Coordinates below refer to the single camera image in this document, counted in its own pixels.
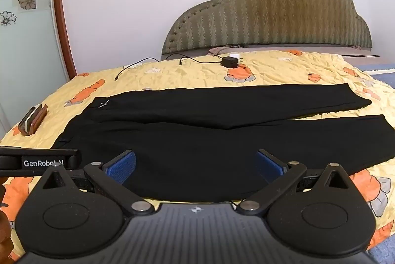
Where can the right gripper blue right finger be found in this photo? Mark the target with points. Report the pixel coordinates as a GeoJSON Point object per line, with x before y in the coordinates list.
{"type": "Point", "coordinates": [269, 167]}

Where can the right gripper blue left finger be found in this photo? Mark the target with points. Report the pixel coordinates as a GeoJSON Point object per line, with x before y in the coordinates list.
{"type": "Point", "coordinates": [121, 167]}

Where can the black pants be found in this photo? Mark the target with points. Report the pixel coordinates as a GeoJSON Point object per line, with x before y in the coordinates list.
{"type": "Point", "coordinates": [199, 145]}

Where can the person left hand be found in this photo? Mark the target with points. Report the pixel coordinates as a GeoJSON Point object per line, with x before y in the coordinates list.
{"type": "Point", "coordinates": [6, 246]}

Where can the brown wallet phone case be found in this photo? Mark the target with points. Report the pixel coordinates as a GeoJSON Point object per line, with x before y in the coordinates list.
{"type": "Point", "coordinates": [32, 120]}

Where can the frosted floral glass door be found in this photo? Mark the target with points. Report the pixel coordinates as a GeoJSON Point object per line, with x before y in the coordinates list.
{"type": "Point", "coordinates": [31, 63]}

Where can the black power adapter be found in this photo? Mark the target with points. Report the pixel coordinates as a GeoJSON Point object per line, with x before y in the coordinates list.
{"type": "Point", "coordinates": [229, 62]}

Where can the white plug charger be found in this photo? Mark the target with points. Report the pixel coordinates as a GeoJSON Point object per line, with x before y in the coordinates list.
{"type": "Point", "coordinates": [234, 55]}

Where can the blue patterned blanket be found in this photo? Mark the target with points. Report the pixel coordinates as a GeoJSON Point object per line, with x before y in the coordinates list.
{"type": "Point", "coordinates": [383, 72]}

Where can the olive upholstered headboard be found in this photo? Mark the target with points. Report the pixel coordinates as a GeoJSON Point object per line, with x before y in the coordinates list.
{"type": "Point", "coordinates": [268, 22]}

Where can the brown wooden door frame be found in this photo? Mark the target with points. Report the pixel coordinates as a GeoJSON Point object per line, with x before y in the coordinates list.
{"type": "Point", "coordinates": [63, 38]}

